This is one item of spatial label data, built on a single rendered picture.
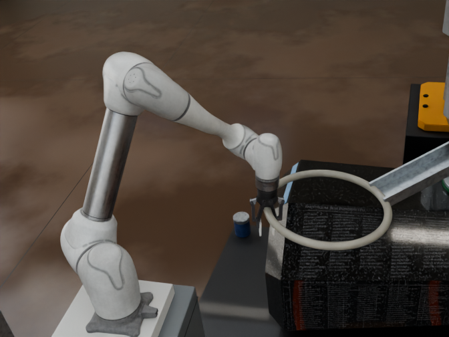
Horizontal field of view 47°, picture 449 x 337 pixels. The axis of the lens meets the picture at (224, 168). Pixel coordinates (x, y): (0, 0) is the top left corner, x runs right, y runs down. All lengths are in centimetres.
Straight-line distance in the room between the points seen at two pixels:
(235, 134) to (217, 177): 192
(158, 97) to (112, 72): 21
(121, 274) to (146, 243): 174
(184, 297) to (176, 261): 131
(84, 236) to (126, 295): 24
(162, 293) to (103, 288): 29
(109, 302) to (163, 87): 68
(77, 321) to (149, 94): 82
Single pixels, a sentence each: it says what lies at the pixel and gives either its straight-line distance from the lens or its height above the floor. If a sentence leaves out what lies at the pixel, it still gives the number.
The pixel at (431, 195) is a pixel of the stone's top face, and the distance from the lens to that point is 231.
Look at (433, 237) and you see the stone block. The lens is 222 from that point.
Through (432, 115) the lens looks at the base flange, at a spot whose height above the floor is 78.
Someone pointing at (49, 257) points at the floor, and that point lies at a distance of 353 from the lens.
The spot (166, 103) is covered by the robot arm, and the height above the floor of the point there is 154.
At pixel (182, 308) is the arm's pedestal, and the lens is 187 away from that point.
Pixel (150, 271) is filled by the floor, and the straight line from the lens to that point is 319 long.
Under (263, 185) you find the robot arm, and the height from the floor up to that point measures 106.
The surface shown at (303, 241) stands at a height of 92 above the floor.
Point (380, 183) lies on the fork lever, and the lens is 219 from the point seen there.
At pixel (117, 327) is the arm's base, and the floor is 88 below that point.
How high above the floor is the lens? 220
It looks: 34 degrees down
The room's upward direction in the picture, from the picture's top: 8 degrees counter-clockwise
